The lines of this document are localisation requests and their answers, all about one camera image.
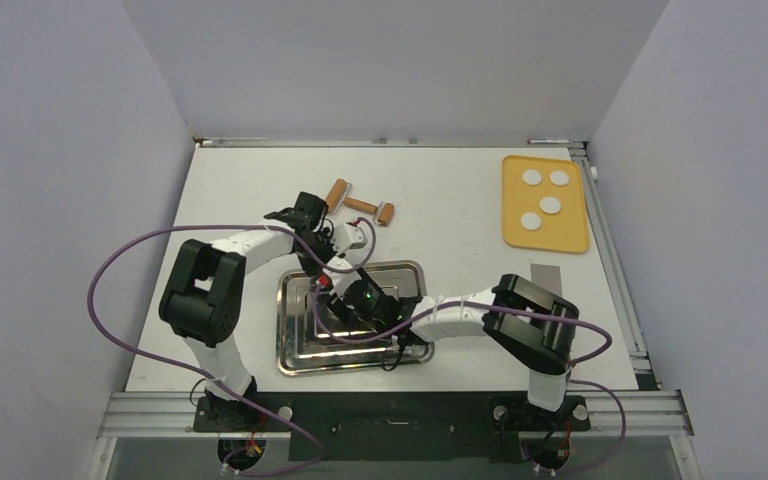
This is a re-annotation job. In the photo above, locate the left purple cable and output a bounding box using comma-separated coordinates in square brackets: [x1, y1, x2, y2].
[87, 216, 379, 478]

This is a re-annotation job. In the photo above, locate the white dough disc upper left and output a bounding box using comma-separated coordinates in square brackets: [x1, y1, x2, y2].
[522, 169, 543, 186]

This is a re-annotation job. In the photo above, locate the yellow plastic tray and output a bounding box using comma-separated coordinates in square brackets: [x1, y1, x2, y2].
[501, 155, 590, 254]

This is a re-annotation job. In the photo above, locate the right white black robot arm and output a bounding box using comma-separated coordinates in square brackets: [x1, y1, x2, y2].
[317, 274, 580, 428]

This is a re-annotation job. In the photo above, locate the white dough disc lower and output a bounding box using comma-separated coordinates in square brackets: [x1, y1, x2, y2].
[520, 212, 542, 231]

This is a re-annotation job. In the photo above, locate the aluminium front rail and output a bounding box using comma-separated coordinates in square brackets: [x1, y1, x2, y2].
[98, 390, 694, 438]

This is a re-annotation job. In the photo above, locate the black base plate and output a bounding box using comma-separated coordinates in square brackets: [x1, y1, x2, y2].
[192, 391, 591, 463]

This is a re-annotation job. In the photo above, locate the aluminium back rail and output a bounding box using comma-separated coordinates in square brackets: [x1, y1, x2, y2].
[194, 137, 587, 149]

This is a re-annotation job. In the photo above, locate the white dough disc middle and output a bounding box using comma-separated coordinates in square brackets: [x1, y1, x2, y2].
[539, 196, 562, 215]

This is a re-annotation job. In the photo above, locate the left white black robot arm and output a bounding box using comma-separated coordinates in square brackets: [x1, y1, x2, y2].
[159, 192, 343, 430]

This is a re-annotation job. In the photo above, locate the white dough disc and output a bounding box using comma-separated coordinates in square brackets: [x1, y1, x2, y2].
[522, 169, 543, 186]
[549, 170, 570, 187]
[520, 212, 542, 231]
[539, 196, 562, 215]

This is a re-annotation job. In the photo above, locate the white dough disc upper right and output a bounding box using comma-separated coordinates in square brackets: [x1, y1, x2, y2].
[549, 170, 570, 187]

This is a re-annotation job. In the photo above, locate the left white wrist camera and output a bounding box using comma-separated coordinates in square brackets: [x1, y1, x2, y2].
[331, 223, 368, 255]

